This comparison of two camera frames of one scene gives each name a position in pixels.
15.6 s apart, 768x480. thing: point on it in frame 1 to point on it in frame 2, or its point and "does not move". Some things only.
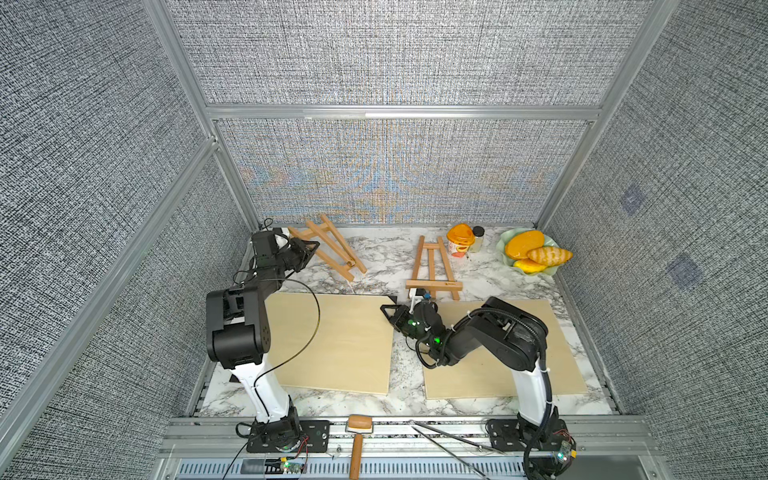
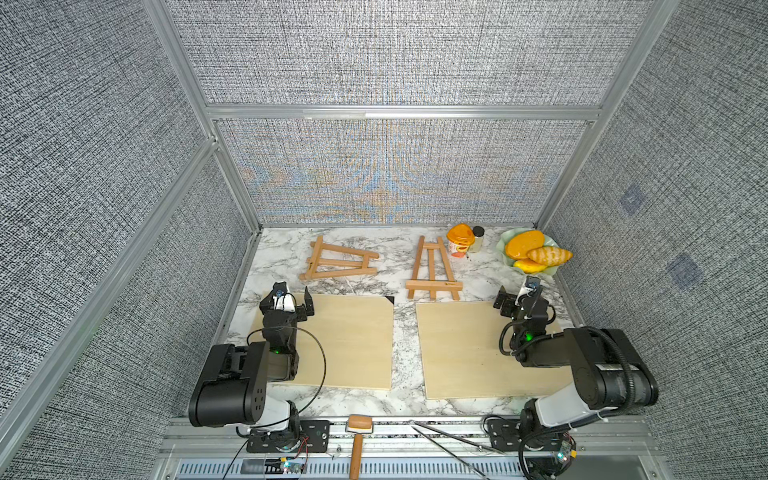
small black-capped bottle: [478, 232] does not move
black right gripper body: [407, 324] to [508, 309]
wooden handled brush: [358, 425] does not move
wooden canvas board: [491, 377] does not move
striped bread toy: [549, 255] does not move
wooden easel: [432, 285] does not move
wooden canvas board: [331, 341] does not move
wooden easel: [332, 246] to [313, 260]
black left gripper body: [291, 257] to [298, 315]
